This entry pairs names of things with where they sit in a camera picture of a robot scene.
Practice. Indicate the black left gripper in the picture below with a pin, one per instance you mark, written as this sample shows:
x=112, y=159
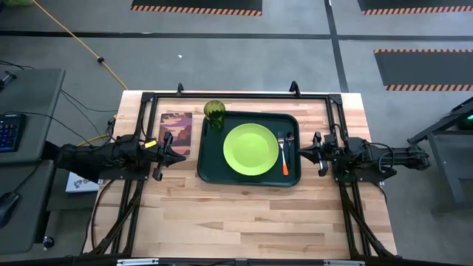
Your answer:
x=159, y=157

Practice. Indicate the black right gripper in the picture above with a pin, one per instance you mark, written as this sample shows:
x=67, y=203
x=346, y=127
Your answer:
x=322, y=155

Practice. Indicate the lime green plate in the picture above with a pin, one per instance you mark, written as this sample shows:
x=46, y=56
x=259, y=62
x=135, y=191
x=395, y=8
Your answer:
x=251, y=149

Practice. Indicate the green glass cup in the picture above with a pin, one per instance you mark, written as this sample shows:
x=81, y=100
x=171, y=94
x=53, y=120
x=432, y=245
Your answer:
x=214, y=111

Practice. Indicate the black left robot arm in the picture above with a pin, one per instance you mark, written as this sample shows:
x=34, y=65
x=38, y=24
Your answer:
x=92, y=159

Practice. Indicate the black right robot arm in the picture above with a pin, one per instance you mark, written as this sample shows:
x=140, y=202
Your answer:
x=380, y=157

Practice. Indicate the dark green plastic tray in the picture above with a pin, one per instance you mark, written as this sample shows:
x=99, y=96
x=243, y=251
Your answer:
x=212, y=162

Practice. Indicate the yellow label tag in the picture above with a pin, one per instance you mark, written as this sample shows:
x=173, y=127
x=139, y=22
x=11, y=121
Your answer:
x=150, y=144

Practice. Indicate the landscape picture card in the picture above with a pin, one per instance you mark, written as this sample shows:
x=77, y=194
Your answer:
x=177, y=127

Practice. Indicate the white printed box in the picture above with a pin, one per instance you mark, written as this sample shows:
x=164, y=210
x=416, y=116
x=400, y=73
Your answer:
x=79, y=184

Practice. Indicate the grey metal stand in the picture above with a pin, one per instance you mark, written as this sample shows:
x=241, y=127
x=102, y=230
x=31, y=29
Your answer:
x=447, y=155

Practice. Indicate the black hazard-striped floor mat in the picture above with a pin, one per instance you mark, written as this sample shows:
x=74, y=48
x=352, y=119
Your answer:
x=196, y=4
x=414, y=3
x=425, y=68

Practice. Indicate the grey desk with keyboard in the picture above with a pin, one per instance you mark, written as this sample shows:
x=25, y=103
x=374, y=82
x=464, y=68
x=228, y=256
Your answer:
x=37, y=96

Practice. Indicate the black caster wheel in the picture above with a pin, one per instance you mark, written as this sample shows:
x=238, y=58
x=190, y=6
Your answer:
x=48, y=242

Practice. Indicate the grey desk with mouse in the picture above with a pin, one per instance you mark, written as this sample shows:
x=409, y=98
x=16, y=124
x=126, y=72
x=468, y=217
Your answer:
x=26, y=221

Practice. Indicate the black backlit keyboard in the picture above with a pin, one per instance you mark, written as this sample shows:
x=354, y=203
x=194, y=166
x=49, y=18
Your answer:
x=10, y=133

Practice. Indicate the black computer mouse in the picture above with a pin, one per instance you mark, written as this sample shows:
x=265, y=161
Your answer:
x=7, y=207

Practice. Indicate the black desk gadget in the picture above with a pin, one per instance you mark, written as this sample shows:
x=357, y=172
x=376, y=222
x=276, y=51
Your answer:
x=6, y=79

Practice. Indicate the black aluminium rig frame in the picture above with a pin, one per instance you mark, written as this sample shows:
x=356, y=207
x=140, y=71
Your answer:
x=240, y=96

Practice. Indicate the silver table edge bracket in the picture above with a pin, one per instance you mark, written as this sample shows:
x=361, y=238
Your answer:
x=137, y=262
x=344, y=263

